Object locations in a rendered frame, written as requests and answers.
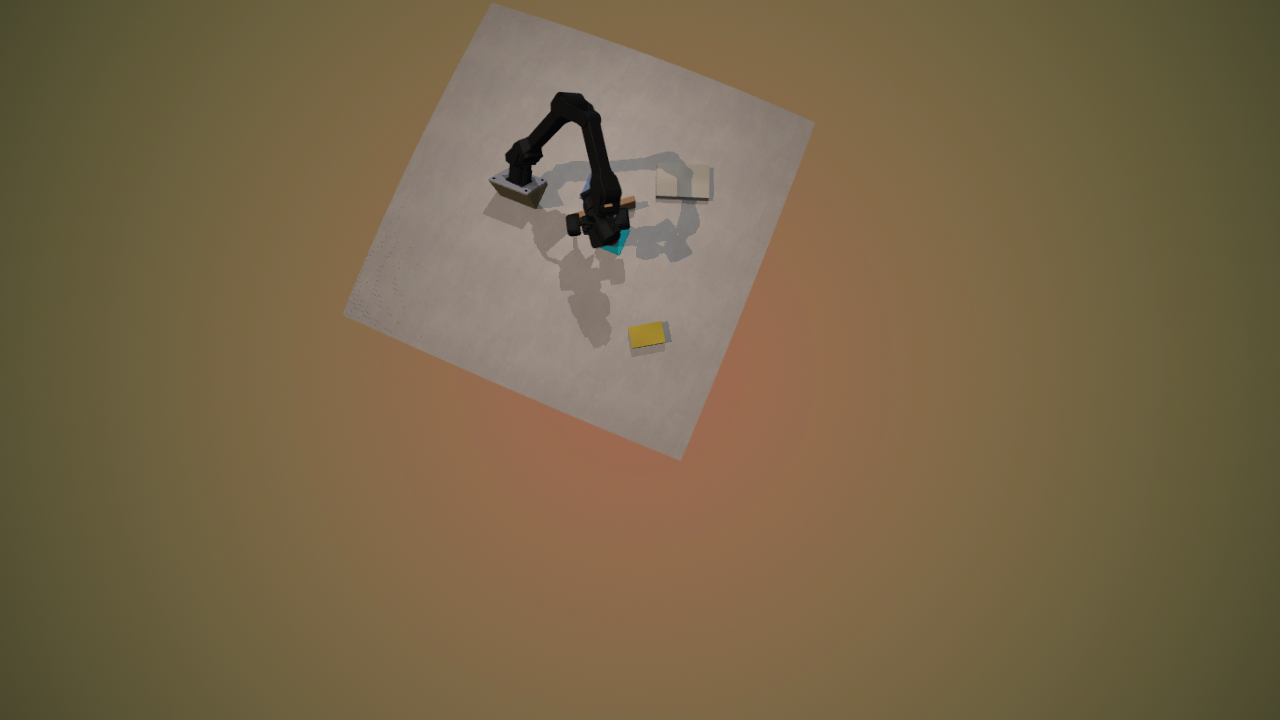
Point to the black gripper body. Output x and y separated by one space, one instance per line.
573 224

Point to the brown wooden plank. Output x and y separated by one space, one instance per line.
629 203

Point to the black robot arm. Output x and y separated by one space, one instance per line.
604 184

